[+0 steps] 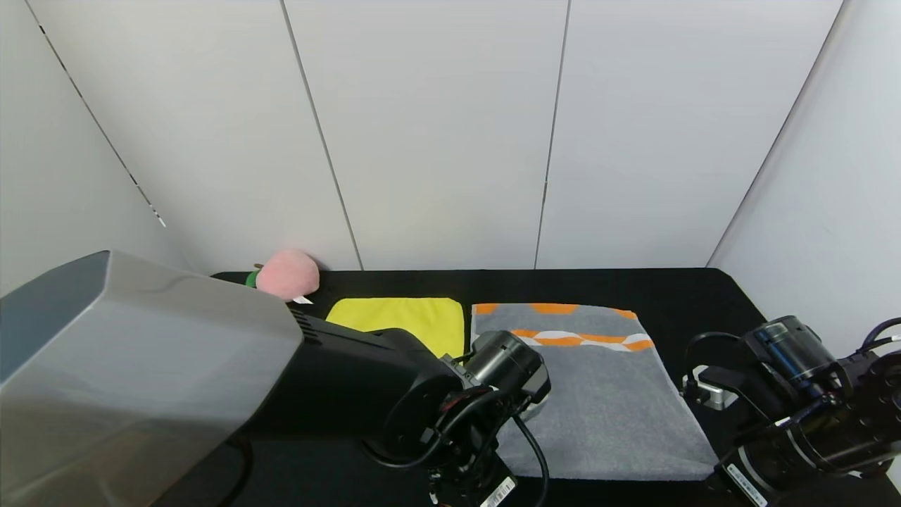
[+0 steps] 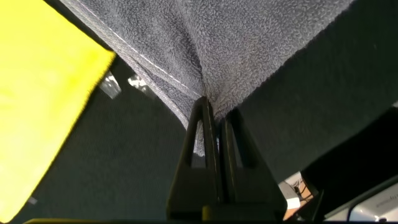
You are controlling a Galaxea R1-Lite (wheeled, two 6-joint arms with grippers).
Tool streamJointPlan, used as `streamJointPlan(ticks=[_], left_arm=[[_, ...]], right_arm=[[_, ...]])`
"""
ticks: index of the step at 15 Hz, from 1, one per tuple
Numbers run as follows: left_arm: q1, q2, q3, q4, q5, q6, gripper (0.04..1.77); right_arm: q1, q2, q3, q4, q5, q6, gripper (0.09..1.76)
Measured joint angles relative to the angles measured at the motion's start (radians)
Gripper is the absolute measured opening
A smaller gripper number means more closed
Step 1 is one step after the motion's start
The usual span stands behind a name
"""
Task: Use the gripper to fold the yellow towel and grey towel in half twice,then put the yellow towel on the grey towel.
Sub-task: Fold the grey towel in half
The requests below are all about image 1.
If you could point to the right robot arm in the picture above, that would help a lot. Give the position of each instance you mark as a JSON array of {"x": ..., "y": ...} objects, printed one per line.
[{"x": 788, "y": 352}]

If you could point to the black fabric table cover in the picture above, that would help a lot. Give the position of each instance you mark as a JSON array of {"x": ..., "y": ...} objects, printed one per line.
[{"x": 633, "y": 285}]

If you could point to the yellow towel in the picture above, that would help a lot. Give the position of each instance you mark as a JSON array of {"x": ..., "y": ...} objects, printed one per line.
[{"x": 408, "y": 317}]

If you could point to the grey towel with orange pattern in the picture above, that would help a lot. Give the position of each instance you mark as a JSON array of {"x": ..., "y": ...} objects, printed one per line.
[{"x": 612, "y": 408}]

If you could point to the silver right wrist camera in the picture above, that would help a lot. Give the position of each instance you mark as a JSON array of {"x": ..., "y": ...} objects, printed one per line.
[{"x": 707, "y": 394}]

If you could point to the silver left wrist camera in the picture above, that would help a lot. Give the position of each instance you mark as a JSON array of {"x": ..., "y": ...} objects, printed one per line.
[{"x": 535, "y": 403}]

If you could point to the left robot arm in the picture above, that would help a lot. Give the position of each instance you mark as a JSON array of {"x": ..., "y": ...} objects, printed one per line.
[{"x": 141, "y": 366}]

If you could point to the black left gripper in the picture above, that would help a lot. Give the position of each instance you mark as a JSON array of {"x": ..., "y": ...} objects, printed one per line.
[{"x": 495, "y": 492}]

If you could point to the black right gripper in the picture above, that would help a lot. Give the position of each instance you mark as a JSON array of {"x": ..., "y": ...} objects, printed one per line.
[{"x": 745, "y": 486}]

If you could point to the pink plush peach toy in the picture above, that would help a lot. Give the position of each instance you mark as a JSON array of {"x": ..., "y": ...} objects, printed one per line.
[{"x": 288, "y": 274}]

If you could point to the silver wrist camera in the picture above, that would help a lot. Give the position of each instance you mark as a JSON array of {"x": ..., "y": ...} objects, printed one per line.
[
  {"x": 707, "y": 394},
  {"x": 535, "y": 403}
]

